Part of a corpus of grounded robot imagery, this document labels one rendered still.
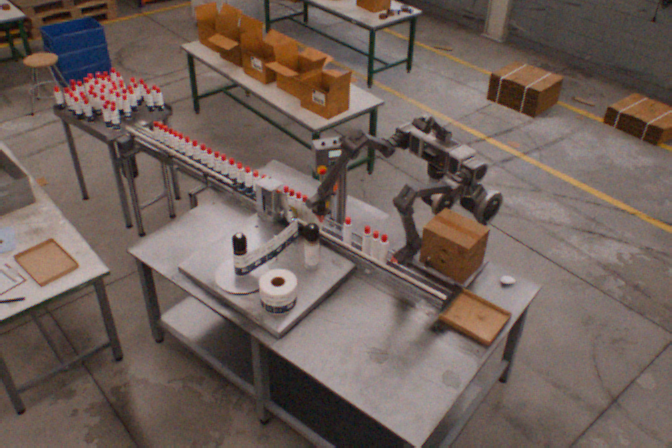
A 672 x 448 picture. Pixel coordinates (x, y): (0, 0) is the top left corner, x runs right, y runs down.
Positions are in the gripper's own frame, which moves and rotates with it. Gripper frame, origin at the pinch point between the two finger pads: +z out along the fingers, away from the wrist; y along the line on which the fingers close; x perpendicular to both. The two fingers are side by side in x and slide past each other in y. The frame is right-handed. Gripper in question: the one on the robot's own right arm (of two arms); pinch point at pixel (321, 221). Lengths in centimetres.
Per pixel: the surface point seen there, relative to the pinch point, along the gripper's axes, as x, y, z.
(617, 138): 407, 64, 102
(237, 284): -62, -10, 12
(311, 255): -25.1, 13.7, 2.6
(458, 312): 5, 94, 20
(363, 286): -12.3, 41.8, 19.2
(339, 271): -15.7, 26.7, 14.0
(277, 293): -62, 22, -1
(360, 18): 338, -226, 20
